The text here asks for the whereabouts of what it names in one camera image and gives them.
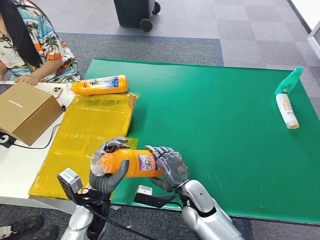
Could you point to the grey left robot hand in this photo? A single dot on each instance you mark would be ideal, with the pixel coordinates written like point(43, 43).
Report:
point(107, 182)

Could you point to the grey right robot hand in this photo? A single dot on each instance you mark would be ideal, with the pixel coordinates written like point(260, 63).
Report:
point(172, 169)

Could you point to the orange detergent bottle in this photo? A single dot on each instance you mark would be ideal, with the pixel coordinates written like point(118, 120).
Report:
point(100, 85)
point(132, 162)

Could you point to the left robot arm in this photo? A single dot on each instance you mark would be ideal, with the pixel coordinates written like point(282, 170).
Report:
point(77, 222)

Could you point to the white lotion bottle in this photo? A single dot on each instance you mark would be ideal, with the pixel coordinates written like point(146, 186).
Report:
point(287, 111)

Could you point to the green shampoo bottle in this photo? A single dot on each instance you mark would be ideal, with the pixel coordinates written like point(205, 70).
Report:
point(288, 81)

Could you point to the yellow taped flat cardboard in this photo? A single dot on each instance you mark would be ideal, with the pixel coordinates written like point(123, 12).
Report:
point(80, 139)

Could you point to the green table mat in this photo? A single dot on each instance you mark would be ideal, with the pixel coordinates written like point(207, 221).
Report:
point(212, 132)

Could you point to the black shoe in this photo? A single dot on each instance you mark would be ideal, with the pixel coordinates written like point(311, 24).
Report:
point(25, 225)
point(47, 233)

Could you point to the white smartphone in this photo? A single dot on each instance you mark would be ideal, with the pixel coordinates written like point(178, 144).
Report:
point(56, 91)

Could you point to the brown cardboard box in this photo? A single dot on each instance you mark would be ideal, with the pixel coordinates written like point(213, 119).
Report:
point(25, 112)

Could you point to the black desk device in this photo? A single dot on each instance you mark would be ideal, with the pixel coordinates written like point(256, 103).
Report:
point(6, 139)

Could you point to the black wheeled bin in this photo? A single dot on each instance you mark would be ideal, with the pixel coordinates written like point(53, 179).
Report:
point(135, 11)

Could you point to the person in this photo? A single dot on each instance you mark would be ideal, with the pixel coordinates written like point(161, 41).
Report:
point(32, 39)

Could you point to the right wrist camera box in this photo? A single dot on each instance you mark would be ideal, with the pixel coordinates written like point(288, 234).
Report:
point(144, 191)

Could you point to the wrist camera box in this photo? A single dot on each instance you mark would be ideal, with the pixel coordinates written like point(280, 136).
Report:
point(144, 191)
point(69, 180)

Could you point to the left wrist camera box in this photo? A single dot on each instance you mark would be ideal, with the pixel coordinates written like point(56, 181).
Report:
point(69, 180)

